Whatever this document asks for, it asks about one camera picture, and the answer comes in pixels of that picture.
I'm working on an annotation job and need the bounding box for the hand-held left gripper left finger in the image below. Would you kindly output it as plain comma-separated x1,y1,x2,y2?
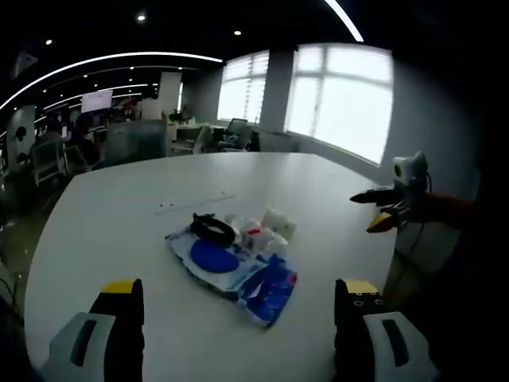
41,278,145,382

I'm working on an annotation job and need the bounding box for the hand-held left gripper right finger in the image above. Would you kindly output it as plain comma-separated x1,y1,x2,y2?
334,278,441,382

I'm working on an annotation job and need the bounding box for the white square box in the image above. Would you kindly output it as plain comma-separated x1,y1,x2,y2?
262,208,297,240

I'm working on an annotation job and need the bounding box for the clear plastic item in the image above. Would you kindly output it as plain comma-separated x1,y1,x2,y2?
260,228,289,258

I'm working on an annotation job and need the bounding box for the blue plastic snack packet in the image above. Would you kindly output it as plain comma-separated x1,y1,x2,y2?
234,254,299,329

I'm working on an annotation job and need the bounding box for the white red small packet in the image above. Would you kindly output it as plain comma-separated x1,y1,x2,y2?
239,220,268,250

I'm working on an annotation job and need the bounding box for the blue wet wipes pack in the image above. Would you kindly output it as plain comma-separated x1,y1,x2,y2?
165,226,271,294

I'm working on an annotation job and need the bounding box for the black strap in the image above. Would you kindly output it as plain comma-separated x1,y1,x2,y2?
188,212,237,248

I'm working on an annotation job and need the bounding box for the large window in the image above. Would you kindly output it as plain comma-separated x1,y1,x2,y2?
286,43,394,165

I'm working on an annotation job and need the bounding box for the grey office chair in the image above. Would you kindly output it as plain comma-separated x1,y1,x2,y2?
220,118,254,153

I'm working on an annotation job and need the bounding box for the window with blinds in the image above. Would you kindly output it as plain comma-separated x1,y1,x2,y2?
216,50,270,123

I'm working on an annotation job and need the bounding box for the white table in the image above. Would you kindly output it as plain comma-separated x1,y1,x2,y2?
23,151,398,382

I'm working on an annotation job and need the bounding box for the white office chair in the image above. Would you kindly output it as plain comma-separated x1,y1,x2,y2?
192,126,214,155

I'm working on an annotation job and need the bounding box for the grey partition cabinet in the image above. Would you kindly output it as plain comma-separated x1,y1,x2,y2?
103,119,168,165

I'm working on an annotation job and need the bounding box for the white cable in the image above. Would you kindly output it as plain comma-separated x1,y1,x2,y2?
383,220,426,298

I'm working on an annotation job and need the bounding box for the wall screen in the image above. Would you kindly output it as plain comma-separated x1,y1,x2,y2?
80,89,114,114

